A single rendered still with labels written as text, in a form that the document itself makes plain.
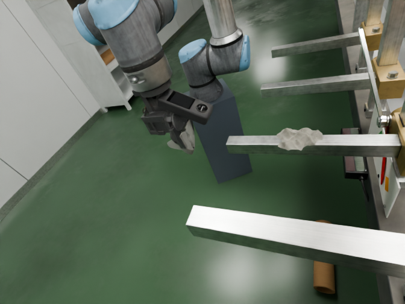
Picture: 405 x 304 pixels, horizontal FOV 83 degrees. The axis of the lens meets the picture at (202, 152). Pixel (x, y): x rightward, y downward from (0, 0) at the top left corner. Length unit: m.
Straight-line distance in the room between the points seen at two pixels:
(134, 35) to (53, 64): 2.62
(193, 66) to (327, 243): 1.01
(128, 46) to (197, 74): 0.76
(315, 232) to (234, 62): 0.93
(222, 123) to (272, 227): 1.03
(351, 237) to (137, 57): 0.40
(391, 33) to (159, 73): 0.53
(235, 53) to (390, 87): 0.62
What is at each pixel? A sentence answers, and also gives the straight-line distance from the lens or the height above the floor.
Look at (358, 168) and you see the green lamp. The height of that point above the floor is 0.70.
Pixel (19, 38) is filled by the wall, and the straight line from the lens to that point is 2.94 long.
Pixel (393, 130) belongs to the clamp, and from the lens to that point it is 0.56.
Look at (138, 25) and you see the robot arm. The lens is 0.44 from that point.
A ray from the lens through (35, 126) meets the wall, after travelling 2.82.
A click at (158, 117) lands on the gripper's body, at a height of 0.96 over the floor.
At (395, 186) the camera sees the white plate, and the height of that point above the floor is 0.79.
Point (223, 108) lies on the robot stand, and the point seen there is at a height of 0.55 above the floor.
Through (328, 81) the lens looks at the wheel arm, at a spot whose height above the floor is 0.85.
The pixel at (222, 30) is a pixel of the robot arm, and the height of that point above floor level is 0.92.
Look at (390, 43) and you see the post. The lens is 0.72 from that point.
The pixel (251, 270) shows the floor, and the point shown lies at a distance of 1.28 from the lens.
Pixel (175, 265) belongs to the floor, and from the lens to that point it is 1.40.
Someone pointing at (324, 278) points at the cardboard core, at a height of 0.08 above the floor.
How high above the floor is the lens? 1.20
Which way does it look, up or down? 40 degrees down
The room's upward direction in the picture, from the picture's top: 23 degrees counter-clockwise
